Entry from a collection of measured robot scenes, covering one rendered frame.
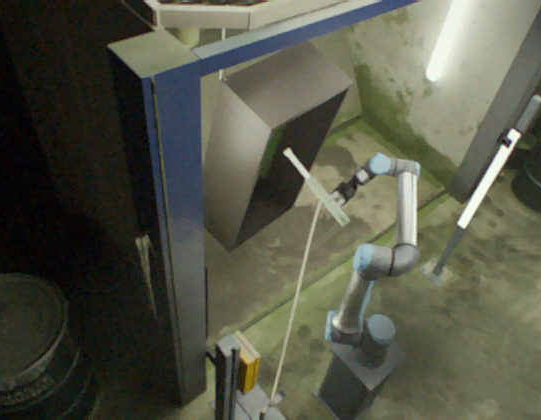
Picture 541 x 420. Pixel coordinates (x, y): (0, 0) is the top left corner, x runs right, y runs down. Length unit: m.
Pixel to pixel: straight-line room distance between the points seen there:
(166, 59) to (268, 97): 1.02
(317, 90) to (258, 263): 1.62
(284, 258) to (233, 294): 0.49
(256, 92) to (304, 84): 0.26
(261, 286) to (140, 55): 2.42
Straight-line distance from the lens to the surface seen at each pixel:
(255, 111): 2.32
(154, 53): 1.47
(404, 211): 2.27
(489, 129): 4.23
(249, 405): 2.41
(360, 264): 2.05
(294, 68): 2.59
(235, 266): 3.70
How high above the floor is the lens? 3.06
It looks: 49 degrees down
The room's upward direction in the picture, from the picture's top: 12 degrees clockwise
